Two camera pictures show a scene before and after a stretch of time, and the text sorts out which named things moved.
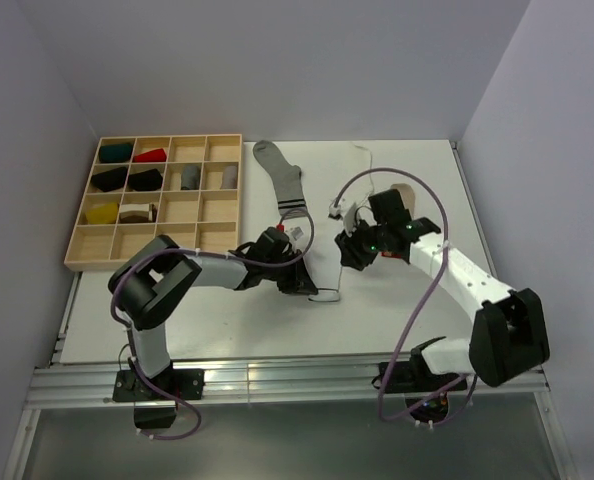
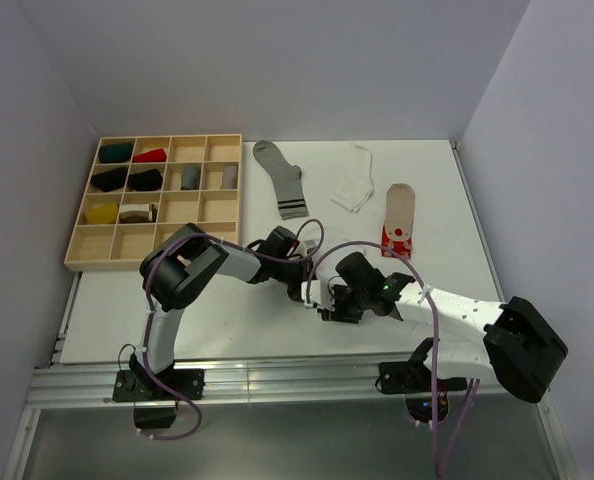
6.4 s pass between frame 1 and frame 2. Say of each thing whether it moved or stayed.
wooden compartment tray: stayed
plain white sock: stayed
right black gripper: moved
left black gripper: stayed
